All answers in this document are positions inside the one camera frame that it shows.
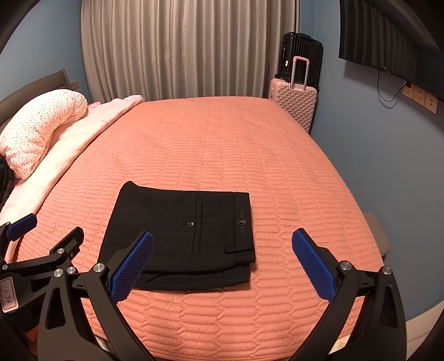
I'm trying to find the wall mounted black television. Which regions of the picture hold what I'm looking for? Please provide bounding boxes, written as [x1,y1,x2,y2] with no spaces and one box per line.
[339,0,443,100]

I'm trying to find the black pants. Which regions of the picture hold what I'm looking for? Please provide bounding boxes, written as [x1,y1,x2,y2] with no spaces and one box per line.
[98,181,256,291]

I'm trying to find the beige wall socket panel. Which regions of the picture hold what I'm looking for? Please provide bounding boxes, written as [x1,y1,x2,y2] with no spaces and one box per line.
[402,82,439,114]

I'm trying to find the grey bed headboard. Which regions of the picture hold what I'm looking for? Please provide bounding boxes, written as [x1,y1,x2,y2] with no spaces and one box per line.
[0,69,79,131]

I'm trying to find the white dotted pillow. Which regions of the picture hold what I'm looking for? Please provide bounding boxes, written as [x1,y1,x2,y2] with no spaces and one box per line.
[1,89,87,180]

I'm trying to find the light pink folded blanket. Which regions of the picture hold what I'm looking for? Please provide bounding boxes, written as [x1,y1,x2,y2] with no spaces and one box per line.
[1,95,144,223]

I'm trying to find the grey bench stool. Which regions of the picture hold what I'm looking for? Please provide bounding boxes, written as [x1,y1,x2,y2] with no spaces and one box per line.
[364,212,390,259]

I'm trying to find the grey pleated curtain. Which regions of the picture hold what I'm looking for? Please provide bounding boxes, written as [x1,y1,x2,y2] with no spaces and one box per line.
[80,1,296,102]

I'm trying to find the black television cable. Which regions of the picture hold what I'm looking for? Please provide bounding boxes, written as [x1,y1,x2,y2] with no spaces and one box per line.
[375,71,412,104]

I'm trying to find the black hard suitcase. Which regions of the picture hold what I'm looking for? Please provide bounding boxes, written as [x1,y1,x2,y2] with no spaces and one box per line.
[275,32,324,91]

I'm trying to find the pink hard suitcase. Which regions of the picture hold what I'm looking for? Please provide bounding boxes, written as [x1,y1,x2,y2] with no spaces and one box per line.
[269,56,317,133]

